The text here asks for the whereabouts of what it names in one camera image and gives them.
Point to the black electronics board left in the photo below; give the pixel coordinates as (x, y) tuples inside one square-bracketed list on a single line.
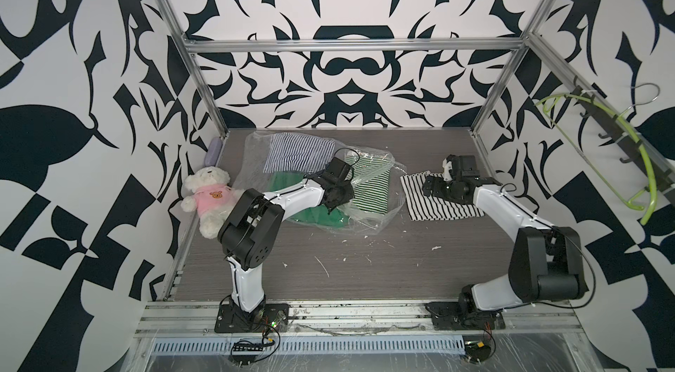
[(245, 352)]

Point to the white teddy bear pink shirt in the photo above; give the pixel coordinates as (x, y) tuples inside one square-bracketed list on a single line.
[(211, 197)]

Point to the blue white striped garment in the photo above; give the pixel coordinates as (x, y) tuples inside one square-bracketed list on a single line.
[(301, 153)]

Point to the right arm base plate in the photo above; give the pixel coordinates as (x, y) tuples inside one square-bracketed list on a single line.
[(456, 316)]

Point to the white slotted cable duct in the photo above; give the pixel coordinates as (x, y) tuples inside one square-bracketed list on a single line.
[(307, 345)]

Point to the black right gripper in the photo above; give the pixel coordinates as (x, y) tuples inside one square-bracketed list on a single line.
[(437, 191)]

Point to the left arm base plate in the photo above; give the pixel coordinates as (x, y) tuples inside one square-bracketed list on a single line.
[(231, 318)]

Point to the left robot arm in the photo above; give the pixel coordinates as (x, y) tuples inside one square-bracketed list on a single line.
[(250, 232)]

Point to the green white striped garment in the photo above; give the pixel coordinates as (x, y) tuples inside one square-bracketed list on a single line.
[(371, 183)]

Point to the black electronics board right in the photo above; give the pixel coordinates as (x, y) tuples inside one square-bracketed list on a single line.
[(477, 352)]

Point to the black wall hook rack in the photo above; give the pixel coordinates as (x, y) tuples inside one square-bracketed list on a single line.
[(618, 134)]

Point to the aluminium frame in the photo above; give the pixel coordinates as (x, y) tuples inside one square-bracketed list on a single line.
[(481, 64)]

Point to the black electronics board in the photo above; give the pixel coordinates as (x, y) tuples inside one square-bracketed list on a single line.
[(477, 352), (245, 352)]

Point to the clear plastic vacuum bag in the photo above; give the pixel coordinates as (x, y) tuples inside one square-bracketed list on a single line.
[(256, 150)]

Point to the black white striped tank top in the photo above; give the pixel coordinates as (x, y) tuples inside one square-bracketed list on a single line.
[(429, 208)]

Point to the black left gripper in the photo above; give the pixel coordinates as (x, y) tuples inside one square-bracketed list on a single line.
[(348, 193)]

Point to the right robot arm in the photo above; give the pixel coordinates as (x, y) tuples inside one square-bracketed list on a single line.
[(547, 264)]

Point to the green clothes hanger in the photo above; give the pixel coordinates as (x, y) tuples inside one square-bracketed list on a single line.
[(610, 145)]

